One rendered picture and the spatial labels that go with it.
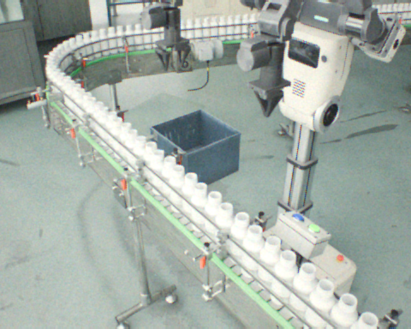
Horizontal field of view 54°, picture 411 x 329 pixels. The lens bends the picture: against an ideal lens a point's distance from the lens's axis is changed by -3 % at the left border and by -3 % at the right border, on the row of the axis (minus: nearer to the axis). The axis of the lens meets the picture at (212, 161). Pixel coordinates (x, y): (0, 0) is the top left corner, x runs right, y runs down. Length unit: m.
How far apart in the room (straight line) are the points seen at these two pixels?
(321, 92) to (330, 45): 0.18
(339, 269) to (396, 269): 0.57
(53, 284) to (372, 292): 1.85
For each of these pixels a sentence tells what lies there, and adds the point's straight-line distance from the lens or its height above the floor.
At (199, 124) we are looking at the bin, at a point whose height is 0.86.
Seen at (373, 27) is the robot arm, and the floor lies 1.59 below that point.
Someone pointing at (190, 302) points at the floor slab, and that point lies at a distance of 2.40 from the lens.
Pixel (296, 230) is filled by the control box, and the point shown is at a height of 1.11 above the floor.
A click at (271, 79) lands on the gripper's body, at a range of 1.06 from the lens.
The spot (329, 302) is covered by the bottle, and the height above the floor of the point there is 1.13.
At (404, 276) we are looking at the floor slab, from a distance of 2.78.
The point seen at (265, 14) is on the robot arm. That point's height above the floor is 1.67.
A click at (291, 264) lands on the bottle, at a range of 1.05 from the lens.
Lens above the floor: 1.92
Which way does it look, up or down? 34 degrees down
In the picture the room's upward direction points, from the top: 1 degrees clockwise
